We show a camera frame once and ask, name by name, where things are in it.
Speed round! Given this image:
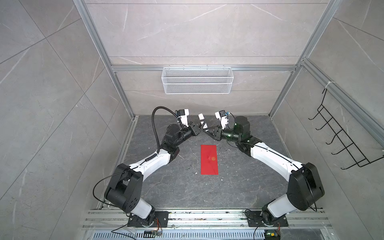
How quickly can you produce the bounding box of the red envelope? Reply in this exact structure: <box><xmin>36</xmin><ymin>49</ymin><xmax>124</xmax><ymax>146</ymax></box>
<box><xmin>201</xmin><ymin>145</ymin><xmax>219</xmax><ymax>175</ymax></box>

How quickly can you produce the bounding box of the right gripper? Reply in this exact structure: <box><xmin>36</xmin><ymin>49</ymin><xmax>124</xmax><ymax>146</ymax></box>
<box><xmin>204</xmin><ymin>124</ymin><xmax>243</xmax><ymax>143</ymax></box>

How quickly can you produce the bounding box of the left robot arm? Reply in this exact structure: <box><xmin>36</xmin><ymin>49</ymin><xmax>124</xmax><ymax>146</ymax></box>
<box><xmin>104</xmin><ymin>122</ymin><xmax>202</xmax><ymax>227</ymax></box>

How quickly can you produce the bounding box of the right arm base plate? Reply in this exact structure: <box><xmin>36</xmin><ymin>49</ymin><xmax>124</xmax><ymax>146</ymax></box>
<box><xmin>244</xmin><ymin>210</ymin><xmax>289</xmax><ymax>227</ymax></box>

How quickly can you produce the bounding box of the white glue stick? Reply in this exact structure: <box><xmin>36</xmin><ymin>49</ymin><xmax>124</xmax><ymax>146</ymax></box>
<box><xmin>198</xmin><ymin>114</ymin><xmax>208</xmax><ymax>130</ymax></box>

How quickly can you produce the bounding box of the black wire hook rack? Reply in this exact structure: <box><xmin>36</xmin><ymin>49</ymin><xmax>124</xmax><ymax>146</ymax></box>
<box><xmin>308</xmin><ymin>89</ymin><xmax>384</xmax><ymax>171</ymax></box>

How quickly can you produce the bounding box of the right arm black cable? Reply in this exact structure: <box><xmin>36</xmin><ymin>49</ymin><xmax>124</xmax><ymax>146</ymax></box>
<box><xmin>224</xmin><ymin>140</ymin><xmax>319</xmax><ymax>211</ymax></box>

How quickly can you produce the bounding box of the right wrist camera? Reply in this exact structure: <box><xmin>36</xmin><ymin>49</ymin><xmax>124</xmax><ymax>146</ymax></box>
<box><xmin>215</xmin><ymin>110</ymin><xmax>235</xmax><ymax>130</ymax></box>

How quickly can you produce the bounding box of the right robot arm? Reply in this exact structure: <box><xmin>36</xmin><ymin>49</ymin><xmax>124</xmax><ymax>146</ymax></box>
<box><xmin>203</xmin><ymin>116</ymin><xmax>325</xmax><ymax>226</ymax></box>

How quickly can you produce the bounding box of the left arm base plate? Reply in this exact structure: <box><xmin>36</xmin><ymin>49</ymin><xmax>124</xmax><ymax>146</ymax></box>
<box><xmin>128</xmin><ymin>211</ymin><xmax>169</xmax><ymax>228</ymax></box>

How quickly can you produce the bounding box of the grey slotted cable duct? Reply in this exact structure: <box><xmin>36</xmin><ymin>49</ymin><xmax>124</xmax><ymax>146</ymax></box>
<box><xmin>90</xmin><ymin>229</ymin><xmax>266</xmax><ymax>240</ymax></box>

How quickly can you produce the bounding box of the white wire mesh basket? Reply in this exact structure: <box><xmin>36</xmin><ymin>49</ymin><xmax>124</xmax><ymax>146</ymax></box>
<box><xmin>162</xmin><ymin>67</ymin><xmax>234</xmax><ymax>95</ymax></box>

